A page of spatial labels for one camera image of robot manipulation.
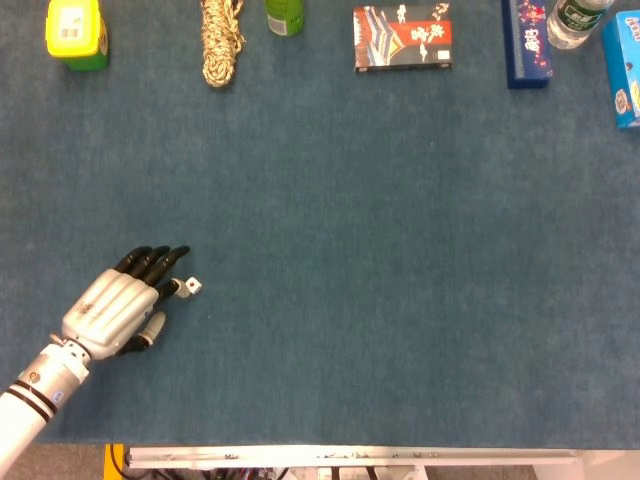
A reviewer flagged clear plastic water bottle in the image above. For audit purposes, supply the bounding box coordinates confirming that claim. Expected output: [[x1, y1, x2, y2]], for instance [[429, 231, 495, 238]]
[[546, 0, 615, 51]]

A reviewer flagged aluminium frame rail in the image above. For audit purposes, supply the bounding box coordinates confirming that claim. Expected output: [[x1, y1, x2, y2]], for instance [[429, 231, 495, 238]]
[[124, 446, 585, 470]]

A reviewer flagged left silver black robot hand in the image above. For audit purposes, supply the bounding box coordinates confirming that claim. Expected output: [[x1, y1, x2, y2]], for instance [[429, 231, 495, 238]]
[[60, 244, 192, 361]]

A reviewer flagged green bottle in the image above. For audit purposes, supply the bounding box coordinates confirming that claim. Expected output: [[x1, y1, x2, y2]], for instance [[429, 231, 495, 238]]
[[264, 0, 306, 38]]

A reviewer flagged blue felt table cloth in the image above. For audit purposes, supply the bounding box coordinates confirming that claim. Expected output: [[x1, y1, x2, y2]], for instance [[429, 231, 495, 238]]
[[0, 0, 640, 450]]

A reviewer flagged light blue snack box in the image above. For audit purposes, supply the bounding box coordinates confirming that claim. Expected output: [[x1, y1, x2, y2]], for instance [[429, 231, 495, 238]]
[[600, 10, 640, 131]]

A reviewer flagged dark blue tall box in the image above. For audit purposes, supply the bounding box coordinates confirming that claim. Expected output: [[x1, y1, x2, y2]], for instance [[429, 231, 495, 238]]
[[500, 0, 555, 91]]

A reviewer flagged yellow lidded green container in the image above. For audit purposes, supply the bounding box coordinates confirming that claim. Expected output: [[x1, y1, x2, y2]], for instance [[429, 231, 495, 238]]
[[45, 0, 110, 72]]

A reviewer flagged red black printed box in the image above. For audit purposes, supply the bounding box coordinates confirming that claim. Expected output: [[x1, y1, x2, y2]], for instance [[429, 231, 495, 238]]
[[352, 3, 454, 74]]

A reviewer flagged beige braided rope bundle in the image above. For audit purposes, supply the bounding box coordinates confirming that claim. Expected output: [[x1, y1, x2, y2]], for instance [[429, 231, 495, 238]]
[[199, 0, 248, 89]]

